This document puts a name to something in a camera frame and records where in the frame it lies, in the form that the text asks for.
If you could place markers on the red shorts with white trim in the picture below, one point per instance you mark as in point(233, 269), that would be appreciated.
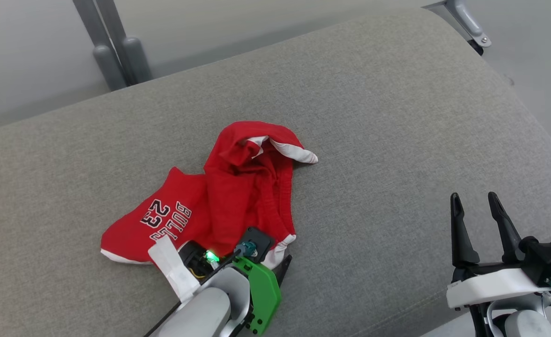
point(238, 187)

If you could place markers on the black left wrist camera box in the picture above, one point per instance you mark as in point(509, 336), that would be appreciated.
point(259, 238)

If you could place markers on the white fabric strip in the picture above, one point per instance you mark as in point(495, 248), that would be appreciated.
point(175, 271)

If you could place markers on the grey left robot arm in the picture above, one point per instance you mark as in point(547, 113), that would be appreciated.
point(205, 309)

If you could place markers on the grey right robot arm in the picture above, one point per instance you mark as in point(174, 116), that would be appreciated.
point(528, 325)

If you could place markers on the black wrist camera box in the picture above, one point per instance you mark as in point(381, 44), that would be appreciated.
point(259, 238)
point(549, 262)

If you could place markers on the black caster wheel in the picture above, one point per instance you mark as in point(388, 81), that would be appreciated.
point(477, 48)

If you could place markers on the grey partition post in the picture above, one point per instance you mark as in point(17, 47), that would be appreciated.
point(467, 21)
point(137, 61)
point(107, 65)

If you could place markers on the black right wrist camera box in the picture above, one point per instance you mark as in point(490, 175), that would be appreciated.
point(549, 262)

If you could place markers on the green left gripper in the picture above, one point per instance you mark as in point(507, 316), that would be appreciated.
point(264, 295)

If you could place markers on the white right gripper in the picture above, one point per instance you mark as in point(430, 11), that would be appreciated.
point(490, 285)

